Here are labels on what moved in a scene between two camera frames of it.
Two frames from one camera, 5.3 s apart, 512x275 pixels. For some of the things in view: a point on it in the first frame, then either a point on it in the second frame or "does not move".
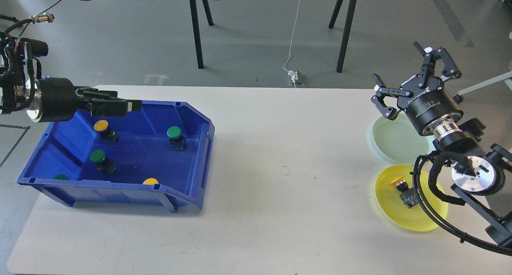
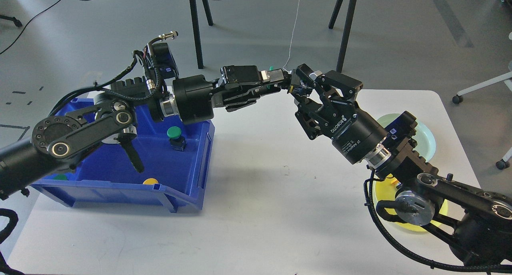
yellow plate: x=393 y=205 does not move
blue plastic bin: x=163 y=151 does not move
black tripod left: x=193 y=5 does not move
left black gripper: x=58 y=100 -> x=193 y=97
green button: x=177 y=141 does not move
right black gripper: x=423 y=104 -> x=355 y=136
